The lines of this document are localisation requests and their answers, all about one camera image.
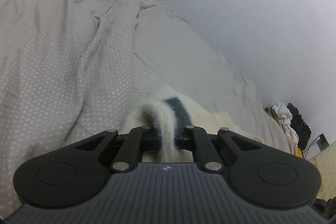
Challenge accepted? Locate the white crumpled cloth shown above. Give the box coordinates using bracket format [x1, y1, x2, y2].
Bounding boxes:
[271, 103, 299, 146]

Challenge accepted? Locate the yellow cloth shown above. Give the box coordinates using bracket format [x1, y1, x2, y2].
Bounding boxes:
[294, 147, 305, 159]

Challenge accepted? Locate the cream foam pillow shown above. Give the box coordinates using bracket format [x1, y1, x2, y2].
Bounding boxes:
[309, 142, 336, 201]

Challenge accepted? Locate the grey bed cover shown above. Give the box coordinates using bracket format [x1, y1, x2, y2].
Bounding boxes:
[1, 0, 290, 217]

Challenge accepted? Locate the black garment pile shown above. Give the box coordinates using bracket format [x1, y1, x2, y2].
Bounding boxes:
[287, 103, 311, 151]

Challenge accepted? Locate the cardboard box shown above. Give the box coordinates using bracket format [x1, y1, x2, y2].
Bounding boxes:
[264, 107, 278, 121]

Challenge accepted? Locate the black wall charger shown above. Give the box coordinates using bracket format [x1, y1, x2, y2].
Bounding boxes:
[317, 134, 329, 151]

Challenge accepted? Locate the cream sweater with blue stripes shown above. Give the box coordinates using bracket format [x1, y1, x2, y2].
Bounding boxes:
[121, 85, 264, 162]

